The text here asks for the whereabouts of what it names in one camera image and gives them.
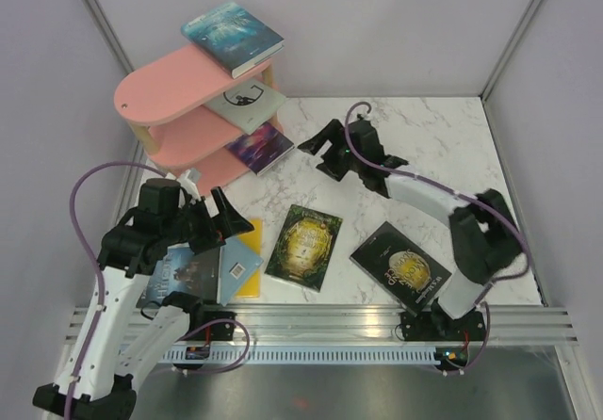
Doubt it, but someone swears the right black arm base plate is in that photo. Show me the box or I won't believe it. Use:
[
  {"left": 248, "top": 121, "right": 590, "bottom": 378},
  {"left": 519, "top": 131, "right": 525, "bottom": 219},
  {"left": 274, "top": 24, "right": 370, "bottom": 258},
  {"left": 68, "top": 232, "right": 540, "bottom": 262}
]
[{"left": 399, "top": 310, "right": 486, "bottom": 342}]

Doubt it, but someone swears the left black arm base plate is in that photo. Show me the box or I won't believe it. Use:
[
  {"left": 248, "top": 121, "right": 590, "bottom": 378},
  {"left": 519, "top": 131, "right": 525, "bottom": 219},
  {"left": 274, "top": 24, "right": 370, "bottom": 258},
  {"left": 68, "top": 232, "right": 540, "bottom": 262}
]
[{"left": 190, "top": 311, "right": 236, "bottom": 344}]

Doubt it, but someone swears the dark blue Wuthering Heights book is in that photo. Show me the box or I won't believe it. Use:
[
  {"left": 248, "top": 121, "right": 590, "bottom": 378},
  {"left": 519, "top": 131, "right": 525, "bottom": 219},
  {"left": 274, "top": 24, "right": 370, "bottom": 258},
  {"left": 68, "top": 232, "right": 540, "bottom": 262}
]
[{"left": 137, "top": 244, "right": 221, "bottom": 308}]

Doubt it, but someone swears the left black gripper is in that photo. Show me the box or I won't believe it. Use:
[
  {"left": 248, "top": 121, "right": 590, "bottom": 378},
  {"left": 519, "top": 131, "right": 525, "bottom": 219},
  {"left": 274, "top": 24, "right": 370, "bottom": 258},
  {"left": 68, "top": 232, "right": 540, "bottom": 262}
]
[{"left": 162, "top": 186, "right": 253, "bottom": 254}]

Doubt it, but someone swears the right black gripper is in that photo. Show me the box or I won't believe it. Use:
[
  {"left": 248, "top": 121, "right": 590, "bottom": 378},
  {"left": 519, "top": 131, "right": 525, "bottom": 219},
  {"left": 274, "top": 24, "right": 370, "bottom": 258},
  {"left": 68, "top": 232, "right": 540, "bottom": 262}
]
[{"left": 298, "top": 119, "right": 363, "bottom": 183}]

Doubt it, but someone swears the light blue book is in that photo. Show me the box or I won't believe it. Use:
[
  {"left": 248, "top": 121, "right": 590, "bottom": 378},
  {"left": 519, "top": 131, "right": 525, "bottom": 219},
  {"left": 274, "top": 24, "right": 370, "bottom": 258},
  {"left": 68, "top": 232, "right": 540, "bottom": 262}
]
[{"left": 219, "top": 236, "right": 263, "bottom": 306}]

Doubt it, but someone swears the pink three-tier wooden shelf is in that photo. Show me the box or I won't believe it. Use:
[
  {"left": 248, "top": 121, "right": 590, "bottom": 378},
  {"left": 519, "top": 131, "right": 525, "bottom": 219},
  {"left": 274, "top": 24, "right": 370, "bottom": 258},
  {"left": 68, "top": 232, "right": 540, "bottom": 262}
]
[{"left": 114, "top": 44, "right": 274, "bottom": 195}]

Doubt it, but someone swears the black moon sixpence book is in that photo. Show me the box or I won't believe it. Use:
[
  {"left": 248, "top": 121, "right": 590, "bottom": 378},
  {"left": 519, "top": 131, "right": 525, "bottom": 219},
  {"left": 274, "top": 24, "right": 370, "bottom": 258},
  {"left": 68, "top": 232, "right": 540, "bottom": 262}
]
[{"left": 350, "top": 221, "right": 451, "bottom": 316}]

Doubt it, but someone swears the teal ocean cover book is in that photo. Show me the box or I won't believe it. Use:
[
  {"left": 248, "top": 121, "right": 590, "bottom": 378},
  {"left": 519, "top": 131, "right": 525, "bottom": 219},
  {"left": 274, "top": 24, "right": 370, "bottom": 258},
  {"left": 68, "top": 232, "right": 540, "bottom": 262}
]
[{"left": 181, "top": 2, "right": 285, "bottom": 78}]

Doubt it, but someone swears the white slotted cable duct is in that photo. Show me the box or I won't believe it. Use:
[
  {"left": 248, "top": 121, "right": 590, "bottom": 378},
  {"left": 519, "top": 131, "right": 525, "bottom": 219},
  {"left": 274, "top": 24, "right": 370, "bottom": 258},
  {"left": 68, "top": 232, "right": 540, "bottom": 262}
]
[{"left": 159, "top": 347, "right": 437, "bottom": 365}]

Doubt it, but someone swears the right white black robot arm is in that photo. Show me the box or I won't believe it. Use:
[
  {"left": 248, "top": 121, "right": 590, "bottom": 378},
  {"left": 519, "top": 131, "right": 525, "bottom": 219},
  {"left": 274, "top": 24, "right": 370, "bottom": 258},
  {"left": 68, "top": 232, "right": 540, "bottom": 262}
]
[{"left": 298, "top": 119, "right": 529, "bottom": 339}]

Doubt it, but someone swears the purple Robinson Crusoe book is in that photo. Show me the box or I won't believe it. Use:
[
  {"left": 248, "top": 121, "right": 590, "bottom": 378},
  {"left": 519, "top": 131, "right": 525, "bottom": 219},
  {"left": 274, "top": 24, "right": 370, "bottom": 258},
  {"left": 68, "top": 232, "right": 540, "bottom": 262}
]
[{"left": 226, "top": 122, "right": 294, "bottom": 175}]

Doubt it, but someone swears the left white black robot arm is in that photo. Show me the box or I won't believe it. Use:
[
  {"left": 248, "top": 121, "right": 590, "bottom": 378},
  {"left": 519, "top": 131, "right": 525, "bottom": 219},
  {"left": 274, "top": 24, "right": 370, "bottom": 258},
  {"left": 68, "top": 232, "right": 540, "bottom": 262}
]
[{"left": 32, "top": 178, "right": 253, "bottom": 419}]

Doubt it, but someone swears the aluminium mounting rail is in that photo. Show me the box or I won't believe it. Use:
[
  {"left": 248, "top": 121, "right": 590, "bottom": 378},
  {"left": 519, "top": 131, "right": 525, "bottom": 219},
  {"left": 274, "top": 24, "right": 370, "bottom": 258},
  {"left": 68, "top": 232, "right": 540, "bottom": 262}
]
[{"left": 225, "top": 304, "right": 578, "bottom": 347}]

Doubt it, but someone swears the pale grey-green book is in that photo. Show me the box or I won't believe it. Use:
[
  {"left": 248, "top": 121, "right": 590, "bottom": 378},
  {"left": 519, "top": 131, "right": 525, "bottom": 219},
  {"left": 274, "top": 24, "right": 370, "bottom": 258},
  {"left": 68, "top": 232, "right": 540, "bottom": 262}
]
[{"left": 204, "top": 78, "right": 286, "bottom": 135}]

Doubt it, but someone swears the green forest cover book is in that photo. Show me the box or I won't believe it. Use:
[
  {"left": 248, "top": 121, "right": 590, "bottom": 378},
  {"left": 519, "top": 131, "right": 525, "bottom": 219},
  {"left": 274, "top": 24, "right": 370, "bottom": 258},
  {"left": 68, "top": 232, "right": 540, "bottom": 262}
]
[{"left": 265, "top": 204, "right": 343, "bottom": 292}]

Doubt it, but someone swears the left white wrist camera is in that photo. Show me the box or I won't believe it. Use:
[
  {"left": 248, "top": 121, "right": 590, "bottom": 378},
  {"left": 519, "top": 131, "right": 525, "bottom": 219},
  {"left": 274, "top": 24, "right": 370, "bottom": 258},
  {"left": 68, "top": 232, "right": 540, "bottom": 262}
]
[{"left": 177, "top": 169, "right": 201, "bottom": 191}]

